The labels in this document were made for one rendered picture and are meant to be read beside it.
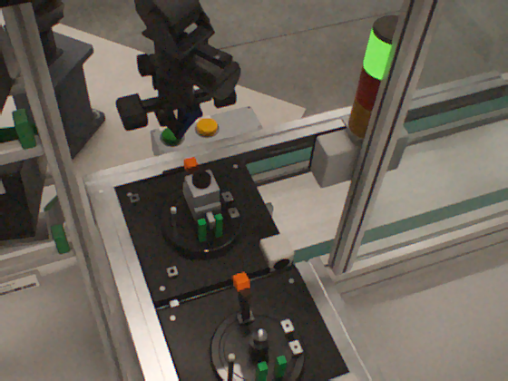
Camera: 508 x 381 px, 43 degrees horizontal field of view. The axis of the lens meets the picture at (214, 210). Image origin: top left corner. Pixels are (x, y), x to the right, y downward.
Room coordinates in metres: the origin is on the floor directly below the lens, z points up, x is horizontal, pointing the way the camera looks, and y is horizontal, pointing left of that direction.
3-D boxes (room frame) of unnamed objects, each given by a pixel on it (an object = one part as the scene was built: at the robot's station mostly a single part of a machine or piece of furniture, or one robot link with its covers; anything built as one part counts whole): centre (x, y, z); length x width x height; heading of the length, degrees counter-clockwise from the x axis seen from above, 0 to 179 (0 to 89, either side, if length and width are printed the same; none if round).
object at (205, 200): (0.62, 0.02, 1.06); 0.08 x 0.04 x 0.07; 21
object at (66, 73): (0.95, 0.33, 0.96); 0.15 x 0.15 x 0.20; 64
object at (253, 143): (0.87, -0.18, 0.91); 0.89 x 0.06 x 0.11; 110
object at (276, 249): (0.57, -0.10, 0.97); 0.05 x 0.05 x 0.04; 20
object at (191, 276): (0.63, 0.02, 0.96); 0.24 x 0.24 x 0.02; 20
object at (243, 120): (0.86, 0.02, 0.93); 0.21 x 0.07 x 0.06; 110
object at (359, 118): (0.58, -0.20, 1.28); 0.05 x 0.05 x 0.05
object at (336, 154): (0.58, -0.20, 1.29); 0.12 x 0.05 x 0.25; 110
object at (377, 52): (0.58, -0.20, 1.38); 0.05 x 0.05 x 0.05
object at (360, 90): (0.58, -0.20, 1.33); 0.05 x 0.05 x 0.05
